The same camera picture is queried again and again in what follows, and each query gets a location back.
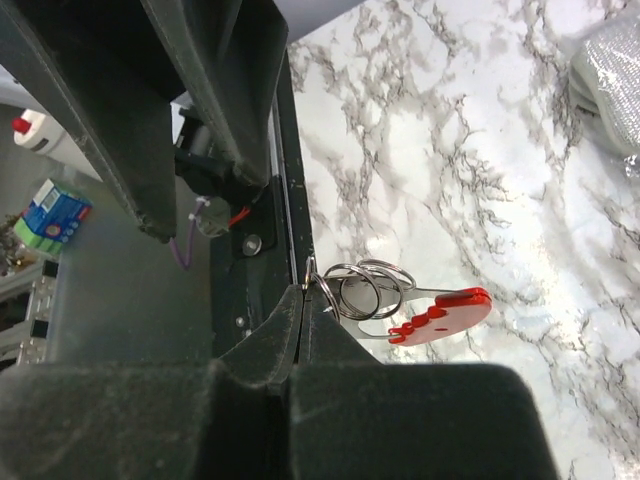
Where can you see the blue green package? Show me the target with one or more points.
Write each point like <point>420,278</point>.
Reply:
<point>52,218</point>

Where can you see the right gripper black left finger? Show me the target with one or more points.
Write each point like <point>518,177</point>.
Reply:
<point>225,418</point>

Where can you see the white cylinder red cap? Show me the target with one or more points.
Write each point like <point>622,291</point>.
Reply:
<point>43,135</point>

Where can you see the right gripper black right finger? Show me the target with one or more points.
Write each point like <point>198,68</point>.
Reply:
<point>349,416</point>

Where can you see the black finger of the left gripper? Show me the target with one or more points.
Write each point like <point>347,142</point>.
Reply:
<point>121,126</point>
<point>229,56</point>

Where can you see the clear plastic bag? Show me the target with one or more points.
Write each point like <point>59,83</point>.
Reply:
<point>604,83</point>

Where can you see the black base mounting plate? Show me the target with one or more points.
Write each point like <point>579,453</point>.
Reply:
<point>265,252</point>

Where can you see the metal keyring coil red holder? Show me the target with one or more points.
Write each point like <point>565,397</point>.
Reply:
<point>375,290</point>

